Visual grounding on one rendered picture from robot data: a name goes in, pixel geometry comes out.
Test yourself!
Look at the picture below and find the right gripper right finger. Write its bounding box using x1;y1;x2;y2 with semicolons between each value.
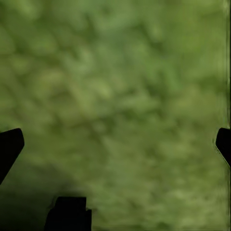
216;128;231;166

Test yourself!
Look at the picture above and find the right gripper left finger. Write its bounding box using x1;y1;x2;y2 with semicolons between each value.
0;128;25;185

